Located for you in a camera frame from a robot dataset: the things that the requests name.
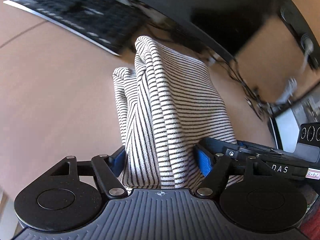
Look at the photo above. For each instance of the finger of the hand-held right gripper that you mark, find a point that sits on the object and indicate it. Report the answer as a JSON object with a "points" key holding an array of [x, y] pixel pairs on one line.
{"points": [[215, 144]]}

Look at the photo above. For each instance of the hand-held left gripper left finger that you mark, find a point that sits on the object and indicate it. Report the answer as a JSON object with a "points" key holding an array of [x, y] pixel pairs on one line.
{"points": [[118, 161]]}

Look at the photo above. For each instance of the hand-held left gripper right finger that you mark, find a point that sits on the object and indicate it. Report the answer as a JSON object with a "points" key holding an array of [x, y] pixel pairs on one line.
{"points": [[203, 161]]}

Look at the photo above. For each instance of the striped beige shirt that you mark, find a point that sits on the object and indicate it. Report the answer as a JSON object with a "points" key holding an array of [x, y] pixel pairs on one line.
{"points": [[175, 105]]}

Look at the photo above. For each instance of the white computer case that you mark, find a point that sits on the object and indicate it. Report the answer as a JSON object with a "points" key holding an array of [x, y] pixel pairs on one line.
{"points": [[287, 120]]}

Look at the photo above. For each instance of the dark red cloth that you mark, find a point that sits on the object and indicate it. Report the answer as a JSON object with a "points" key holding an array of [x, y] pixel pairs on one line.
{"points": [[312, 217]]}

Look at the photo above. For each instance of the black curved monitor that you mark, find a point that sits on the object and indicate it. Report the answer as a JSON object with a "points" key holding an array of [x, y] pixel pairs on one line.
{"points": [[212, 12]]}

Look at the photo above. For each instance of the black power strip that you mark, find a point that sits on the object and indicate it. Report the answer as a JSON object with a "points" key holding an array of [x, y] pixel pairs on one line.
{"points": [[292, 17]]}

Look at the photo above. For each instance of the black keyboard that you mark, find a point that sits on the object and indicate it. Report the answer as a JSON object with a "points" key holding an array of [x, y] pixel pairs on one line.
{"points": [[75, 7]]}

